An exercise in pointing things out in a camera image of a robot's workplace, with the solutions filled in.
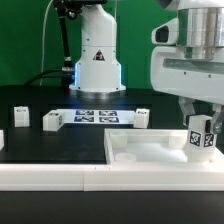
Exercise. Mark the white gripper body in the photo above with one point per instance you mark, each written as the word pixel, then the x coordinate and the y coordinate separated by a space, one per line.
pixel 197 79

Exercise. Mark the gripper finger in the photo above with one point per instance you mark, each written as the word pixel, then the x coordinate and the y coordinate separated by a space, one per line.
pixel 187 108
pixel 217 118

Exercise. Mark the white square tabletop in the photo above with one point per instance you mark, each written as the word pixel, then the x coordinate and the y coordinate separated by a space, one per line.
pixel 146 146

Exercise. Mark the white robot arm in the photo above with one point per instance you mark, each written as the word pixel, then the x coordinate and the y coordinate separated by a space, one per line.
pixel 201 32

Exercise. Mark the white L-shaped obstacle fence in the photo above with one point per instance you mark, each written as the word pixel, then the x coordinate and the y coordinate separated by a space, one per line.
pixel 190 176

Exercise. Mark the white tag base sheet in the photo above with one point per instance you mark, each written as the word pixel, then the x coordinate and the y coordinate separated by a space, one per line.
pixel 85 116

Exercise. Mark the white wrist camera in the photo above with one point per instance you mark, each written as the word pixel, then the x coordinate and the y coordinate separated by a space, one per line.
pixel 166 34

